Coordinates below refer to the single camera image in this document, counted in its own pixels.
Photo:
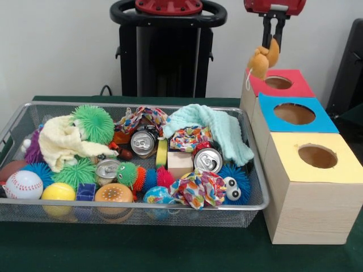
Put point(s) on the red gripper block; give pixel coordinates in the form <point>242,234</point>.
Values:
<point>272,5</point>

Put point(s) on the tan plush animal toy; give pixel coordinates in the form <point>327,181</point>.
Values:
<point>259,61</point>

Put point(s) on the light blue muslin cloth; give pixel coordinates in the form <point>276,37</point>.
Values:
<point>227,133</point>

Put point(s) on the green spiky ball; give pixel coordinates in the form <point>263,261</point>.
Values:
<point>95,124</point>

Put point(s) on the cream muslin cloth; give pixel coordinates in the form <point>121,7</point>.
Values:
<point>56,141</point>

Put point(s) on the wooden three-hole box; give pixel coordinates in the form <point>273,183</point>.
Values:
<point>312,198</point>

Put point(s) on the shallow clear mesh bin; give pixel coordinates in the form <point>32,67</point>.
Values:
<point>198,218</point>

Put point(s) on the black stand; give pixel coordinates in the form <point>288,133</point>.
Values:
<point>348,71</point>

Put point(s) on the green covered side table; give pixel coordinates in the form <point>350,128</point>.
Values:
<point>356,113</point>

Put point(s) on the crushed drink can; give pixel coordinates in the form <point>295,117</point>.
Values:
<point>208,161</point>
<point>141,143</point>

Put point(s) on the blue spiky ball with eyes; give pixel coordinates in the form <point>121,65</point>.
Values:
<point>241,175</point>

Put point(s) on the multicolour spiky caterpillar toy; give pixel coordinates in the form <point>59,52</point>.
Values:
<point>141,177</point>

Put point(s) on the burger toy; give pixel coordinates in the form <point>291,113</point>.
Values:
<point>113,194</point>

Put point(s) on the dark green table cloth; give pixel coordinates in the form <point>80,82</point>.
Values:
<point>141,249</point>

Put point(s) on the white baseball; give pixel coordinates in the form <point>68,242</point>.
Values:
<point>22,184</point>

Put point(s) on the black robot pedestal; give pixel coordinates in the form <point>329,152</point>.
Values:
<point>170,56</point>

